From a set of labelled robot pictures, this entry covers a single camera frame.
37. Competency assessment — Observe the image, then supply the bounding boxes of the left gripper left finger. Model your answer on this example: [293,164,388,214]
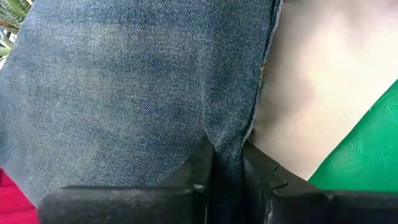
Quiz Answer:
[37,138,216,224]

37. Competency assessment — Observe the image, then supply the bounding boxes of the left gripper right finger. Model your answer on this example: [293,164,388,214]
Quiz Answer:
[241,141,398,224]

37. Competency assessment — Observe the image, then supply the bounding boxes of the dark blue jeans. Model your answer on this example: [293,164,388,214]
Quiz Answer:
[0,0,284,224]

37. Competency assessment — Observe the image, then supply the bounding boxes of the red plastic laundry bin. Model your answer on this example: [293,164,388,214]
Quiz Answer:
[0,167,40,224]

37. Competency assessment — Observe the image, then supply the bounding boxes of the green table mat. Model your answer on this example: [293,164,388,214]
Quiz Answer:
[307,79,398,193]

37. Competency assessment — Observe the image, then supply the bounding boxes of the artificial succulent plant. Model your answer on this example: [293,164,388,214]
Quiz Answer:
[0,0,34,62]

